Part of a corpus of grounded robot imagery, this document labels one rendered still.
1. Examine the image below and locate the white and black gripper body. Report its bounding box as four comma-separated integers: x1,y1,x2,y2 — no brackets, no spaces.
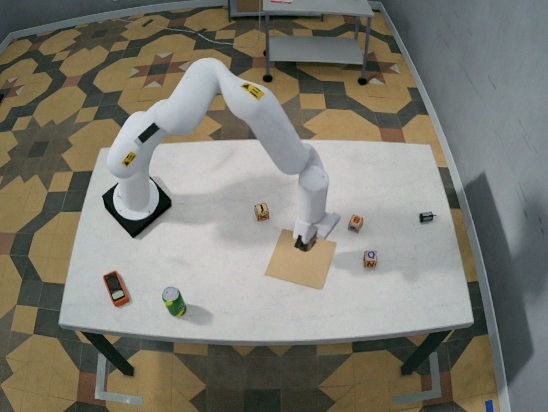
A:
293,217,318,244

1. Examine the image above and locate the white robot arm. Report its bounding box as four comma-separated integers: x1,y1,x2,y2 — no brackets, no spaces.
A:
107,58,341,241

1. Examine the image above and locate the tan square mat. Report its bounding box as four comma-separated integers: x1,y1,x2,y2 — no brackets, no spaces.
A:
264,229,336,290

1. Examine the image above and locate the tan cardboard block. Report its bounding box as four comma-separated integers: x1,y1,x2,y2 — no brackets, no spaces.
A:
307,235,317,252

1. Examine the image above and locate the green soda can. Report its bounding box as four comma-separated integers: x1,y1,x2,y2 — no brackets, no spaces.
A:
162,286,186,317

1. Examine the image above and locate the wooden alphabet block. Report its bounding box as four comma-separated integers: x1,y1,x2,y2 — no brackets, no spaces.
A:
348,214,364,233
363,250,378,267
254,203,269,221

